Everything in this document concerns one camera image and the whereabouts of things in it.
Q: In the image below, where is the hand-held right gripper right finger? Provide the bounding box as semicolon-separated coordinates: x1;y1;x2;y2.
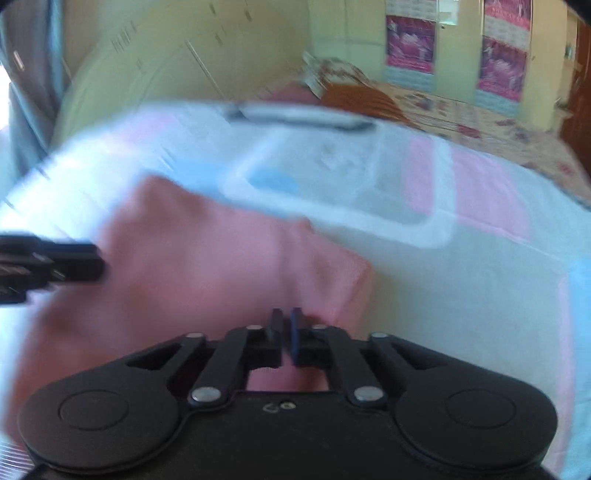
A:
289;307;452;410

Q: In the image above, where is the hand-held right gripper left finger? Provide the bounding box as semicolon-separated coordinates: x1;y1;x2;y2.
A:
126;308;284;410

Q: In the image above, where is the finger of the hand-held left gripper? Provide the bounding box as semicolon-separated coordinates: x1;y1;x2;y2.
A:
0;234;107;306

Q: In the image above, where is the pink knit garment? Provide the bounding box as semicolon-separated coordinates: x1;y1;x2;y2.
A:
0;176;376;446

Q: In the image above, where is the white plastic tray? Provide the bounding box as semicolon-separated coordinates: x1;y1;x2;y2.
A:
223;124;455;251

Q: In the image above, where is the pastel patchwork bed sheet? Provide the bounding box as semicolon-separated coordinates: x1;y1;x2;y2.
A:
0;99;591;480

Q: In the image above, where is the grey blue curtain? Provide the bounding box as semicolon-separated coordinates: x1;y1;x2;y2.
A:
0;0;66;178

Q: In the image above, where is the black rimmed tray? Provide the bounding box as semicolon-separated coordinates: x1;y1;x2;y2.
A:
225;102;376;133

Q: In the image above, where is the cream low cabinet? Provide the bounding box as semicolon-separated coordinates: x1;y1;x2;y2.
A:
52;0;311;145

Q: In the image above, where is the floral covered bed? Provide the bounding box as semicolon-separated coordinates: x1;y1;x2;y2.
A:
299;50;591;206

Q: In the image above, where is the cream wardrobe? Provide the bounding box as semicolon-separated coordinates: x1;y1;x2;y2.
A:
307;0;580;132

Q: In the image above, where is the brown wooden door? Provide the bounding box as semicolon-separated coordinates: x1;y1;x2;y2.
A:
560;65;591;155

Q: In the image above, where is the pink wall poster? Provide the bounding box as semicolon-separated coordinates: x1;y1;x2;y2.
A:
384;0;437;93
475;0;533;116

